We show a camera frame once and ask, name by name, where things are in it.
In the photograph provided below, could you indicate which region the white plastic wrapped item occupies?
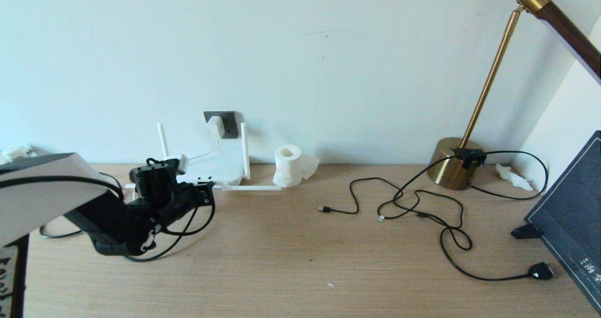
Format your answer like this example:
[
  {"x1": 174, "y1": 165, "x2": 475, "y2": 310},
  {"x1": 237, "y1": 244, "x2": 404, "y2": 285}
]
[{"x1": 0, "y1": 145, "x2": 36, "y2": 163}]

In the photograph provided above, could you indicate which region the white toilet paper roll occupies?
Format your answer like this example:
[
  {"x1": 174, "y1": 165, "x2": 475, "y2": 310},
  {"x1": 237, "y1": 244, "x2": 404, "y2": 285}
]
[{"x1": 273, "y1": 145, "x2": 320, "y2": 188}]

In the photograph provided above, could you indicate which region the black lamp cable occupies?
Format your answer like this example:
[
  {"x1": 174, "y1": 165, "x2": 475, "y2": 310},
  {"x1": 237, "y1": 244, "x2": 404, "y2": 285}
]
[{"x1": 377, "y1": 150, "x2": 555, "y2": 281}]

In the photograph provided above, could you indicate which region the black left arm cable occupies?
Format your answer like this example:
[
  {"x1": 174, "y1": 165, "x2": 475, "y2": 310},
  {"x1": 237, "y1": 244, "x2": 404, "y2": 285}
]
[{"x1": 0, "y1": 175, "x2": 217, "y2": 237}]

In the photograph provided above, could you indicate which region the black USB cable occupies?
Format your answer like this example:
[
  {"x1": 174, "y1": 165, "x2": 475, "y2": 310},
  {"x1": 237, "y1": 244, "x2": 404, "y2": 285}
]
[{"x1": 318, "y1": 177, "x2": 466, "y2": 229}]

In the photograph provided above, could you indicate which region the white power adapter with cord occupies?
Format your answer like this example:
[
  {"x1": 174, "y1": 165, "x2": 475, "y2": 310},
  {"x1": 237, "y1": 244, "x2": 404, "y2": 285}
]
[{"x1": 124, "y1": 116, "x2": 226, "y2": 201}]

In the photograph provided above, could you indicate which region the crumpled white tissue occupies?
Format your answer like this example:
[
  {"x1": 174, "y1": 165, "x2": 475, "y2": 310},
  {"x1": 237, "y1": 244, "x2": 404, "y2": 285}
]
[{"x1": 496, "y1": 163, "x2": 535, "y2": 191}]

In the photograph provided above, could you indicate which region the grey wall socket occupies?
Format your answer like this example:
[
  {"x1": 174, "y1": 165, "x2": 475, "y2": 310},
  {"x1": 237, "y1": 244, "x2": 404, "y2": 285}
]
[{"x1": 204, "y1": 111, "x2": 238, "y2": 139}]

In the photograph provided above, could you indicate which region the black inline cord box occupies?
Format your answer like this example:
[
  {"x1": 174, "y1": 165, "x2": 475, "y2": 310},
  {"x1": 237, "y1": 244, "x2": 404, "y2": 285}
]
[{"x1": 452, "y1": 147, "x2": 488, "y2": 169}]

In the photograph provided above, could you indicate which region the dark framed board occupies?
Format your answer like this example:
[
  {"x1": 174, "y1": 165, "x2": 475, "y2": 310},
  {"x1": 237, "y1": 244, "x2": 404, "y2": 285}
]
[{"x1": 524, "y1": 131, "x2": 601, "y2": 314}]

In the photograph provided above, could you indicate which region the brass desk lamp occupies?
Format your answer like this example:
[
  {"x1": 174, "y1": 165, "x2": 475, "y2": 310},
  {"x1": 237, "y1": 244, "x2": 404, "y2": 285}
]
[{"x1": 428, "y1": 0, "x2": 601, "y2": 191}]

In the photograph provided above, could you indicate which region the white router with antennas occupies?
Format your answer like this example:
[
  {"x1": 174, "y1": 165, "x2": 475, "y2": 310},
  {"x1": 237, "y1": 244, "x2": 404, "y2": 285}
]
[{"x1": 157, "y1": 122, "x2": 283, "y2": 192}]

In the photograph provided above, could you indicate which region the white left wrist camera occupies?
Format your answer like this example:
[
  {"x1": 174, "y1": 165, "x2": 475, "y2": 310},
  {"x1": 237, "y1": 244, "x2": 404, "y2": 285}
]
[{"x1": 163, "y1": 155, "x2": 190, "y2": 174}]

